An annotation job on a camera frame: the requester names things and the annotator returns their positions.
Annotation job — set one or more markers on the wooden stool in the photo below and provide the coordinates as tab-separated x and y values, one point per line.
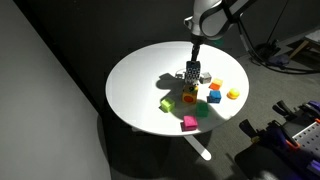
313	36

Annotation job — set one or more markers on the black clamp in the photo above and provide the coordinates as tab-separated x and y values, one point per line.
282	108
250	129

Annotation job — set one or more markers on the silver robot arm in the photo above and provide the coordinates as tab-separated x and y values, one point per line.
213	18

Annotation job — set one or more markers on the small lime cube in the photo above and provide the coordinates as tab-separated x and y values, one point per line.
167	104

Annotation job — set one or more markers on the small orange cube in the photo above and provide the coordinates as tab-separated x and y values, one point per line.
216	84

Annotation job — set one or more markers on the small blue cube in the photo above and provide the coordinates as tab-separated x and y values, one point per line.
214	96

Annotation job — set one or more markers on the yellow ball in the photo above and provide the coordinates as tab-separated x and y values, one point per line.
233	93

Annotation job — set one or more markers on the small green cube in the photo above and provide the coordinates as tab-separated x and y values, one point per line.
202	109

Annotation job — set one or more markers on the grey perforated board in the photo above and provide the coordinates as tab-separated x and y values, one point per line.
308	138

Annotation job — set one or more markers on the purple orange clamp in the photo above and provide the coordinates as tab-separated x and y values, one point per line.
283	140

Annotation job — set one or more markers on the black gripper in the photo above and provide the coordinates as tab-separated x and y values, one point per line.
196	42

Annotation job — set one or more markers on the white table foot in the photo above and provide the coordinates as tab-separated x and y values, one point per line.
198	147

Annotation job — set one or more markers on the small magenta cube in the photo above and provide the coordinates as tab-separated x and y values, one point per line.
189	123

